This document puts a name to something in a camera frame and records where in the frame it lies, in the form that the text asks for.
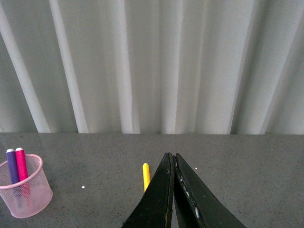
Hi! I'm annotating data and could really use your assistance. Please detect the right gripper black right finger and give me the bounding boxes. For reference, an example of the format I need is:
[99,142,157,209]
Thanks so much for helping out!
[173,154,245,228]

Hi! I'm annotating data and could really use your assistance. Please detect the pink marker pen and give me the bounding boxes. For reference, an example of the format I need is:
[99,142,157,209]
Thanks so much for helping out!
[15,147,32,207]

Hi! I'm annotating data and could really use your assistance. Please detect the white pleated curtain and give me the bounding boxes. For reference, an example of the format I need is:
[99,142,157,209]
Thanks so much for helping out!
[0,0,304,134]

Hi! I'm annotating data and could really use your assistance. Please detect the pink mesh cup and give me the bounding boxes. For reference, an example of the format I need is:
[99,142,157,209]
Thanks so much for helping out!
[0,154,53,219]

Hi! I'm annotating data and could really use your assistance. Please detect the purple marker pen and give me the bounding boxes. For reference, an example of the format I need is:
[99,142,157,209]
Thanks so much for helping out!
[5,148,24,209]

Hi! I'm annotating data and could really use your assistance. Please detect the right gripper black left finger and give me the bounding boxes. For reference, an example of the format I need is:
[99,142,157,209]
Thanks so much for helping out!
[122,153,175,228]

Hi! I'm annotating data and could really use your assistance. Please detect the yellow marker pen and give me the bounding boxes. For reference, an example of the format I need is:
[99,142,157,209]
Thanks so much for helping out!
[142,163,151,192]

